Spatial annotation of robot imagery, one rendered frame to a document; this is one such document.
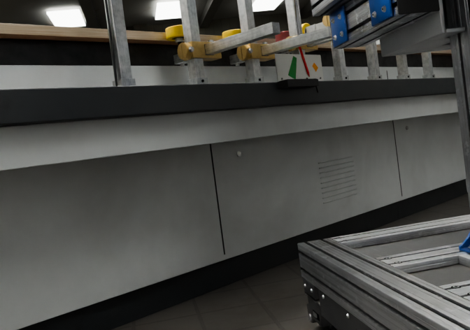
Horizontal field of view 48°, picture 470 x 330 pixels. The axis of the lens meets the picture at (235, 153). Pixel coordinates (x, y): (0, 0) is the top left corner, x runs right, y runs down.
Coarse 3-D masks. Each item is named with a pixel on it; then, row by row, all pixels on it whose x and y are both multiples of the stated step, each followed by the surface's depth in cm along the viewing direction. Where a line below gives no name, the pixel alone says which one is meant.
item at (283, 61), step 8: (280, 56) 185; (288, 56) 188; (296, 56) 191; (304, 56) 194; (312, 56) 198; (320, 56) 201; (280, 64) 185; (288, 64) 188; (312, 64) 197; (320, 64) 201; (280, 72) 185; (288, 72) 188; (296, 72) 190; (304, 72) 194; (312, 72) 197; (320, 72) 200; (320, 80) 200
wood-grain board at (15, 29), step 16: (0, 32) 137; (16, 32) 140; (32, 32) 143; (48, 32) 146; (64, 32) 150; (80, 32) 153; (96, 32) 156; (128, 32) 164; (144, 32) 168; (160, 32) 172; (320, 48) 233; (352, 48) 248
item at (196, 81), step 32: (0, 96) 117; (32, 96) 122; (64, 96) 128; (96, 96) 134; (128, 96) 140; (160, 96) 147; (192, 96) 155; (224, 96) 163; (256, 96) 173; (288, 96) 184; (320, 96) 197; (352, 96) 211; (384, 96) 227
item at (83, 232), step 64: (0, 64) 142; (64, 64) 154; (384, 64) 275; (448, 64) 326; (384, 128) 271; (448, 128) 320; (0, 192) 139; (64, 192) 151; (128, 192) 166; (192, 192) 183; (256, 192) 204; (320, 192) 231; (384, 192) 266; (448, 192) 320; (0, 256) 138; (64, 256) 150; (128, 256) 164; (192, 256) 181; (256, 256) 205; (0, 320) 137; (64, 320) 151; (128, 320) 165
